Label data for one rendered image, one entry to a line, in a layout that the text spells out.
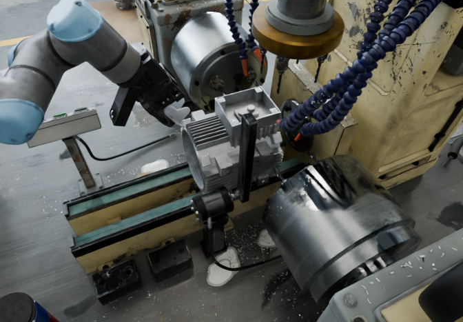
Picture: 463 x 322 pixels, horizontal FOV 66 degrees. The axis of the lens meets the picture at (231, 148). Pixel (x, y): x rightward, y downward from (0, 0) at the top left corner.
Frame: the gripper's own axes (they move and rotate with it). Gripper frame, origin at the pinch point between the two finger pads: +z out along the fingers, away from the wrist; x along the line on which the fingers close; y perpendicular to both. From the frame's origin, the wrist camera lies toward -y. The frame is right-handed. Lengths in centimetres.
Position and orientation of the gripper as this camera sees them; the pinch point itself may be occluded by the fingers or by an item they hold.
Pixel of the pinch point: (176, 125)
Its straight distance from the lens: 85.3
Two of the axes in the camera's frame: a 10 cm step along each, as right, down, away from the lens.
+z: 4.3, 4.2, 8.0
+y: 8.0, -5.9, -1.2
